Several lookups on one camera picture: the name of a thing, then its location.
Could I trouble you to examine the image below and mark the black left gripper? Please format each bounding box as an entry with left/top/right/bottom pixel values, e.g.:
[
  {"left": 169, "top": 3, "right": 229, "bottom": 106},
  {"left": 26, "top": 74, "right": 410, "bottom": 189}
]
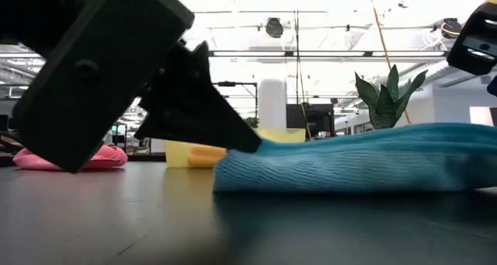
[{"left": 11, "top": 0, "right": 263, "bottom": 173}]

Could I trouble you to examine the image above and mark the yellow-green plastic bin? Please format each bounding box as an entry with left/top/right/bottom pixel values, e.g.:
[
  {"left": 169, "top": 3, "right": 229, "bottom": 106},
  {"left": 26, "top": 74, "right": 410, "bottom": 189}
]
[{"left": 163, "top": 127, "right": 307, "bottom": 169}]

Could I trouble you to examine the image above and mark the orange microfiber towel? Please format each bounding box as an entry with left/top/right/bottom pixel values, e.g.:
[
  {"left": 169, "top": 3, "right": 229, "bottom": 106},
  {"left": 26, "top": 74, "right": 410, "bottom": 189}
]
[{"left": 187, "top": 145, "right": 228, "bottom": 169}]

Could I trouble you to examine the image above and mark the pink microfiber towel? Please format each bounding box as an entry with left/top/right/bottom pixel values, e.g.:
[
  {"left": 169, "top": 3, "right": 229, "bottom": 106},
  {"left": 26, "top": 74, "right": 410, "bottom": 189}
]
[{"left": 12, "top": 143, "right": 129, "bottom": 172}]

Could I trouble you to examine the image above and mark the blue microfiber towel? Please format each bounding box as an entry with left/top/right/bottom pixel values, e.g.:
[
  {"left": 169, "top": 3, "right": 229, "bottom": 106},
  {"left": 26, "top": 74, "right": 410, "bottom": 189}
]
[{"left": 212, "top": 123, "right": 497, "bottom": 193}]

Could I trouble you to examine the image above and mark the white partition panel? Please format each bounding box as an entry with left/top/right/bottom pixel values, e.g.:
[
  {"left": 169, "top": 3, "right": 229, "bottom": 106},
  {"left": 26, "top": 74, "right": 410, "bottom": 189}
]
[{"left": 468, "top": 106, "right": 497, "bottom": 127}]

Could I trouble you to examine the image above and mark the white building column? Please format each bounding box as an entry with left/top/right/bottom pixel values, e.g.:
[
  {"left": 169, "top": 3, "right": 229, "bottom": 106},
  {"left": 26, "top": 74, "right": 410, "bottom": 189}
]
[{"left": 258, "top": 78, "right": 288, "bottom": 129}]

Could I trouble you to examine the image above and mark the snake plant in white pot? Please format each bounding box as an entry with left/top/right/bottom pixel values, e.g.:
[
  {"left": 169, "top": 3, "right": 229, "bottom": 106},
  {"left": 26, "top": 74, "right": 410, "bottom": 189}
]
[{"left": 354, "top": 65, "right": 428, "bottom": 131}]

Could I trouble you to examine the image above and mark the dark display screen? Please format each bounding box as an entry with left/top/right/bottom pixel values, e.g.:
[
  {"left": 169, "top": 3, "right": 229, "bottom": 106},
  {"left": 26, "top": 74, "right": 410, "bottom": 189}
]
[{"left": 286, "top": 103, "right": 335, "bottom": 140}]

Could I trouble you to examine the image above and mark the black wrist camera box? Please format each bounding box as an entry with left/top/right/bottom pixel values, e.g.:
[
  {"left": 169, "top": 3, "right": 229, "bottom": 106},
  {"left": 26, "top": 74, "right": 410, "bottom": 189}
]
[{"left": 446, "top": 0, "right": 497, "bottom": 76}]

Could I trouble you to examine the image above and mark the ceiling cable reel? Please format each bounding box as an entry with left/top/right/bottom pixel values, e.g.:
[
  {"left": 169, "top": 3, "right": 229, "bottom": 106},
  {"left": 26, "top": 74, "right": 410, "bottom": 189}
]
[
  {"left": 440, "top": 18, "right": 464, "bottom": 40},
  {"left": 265, "top": 17, "right": 285, "bottom": 40}
]

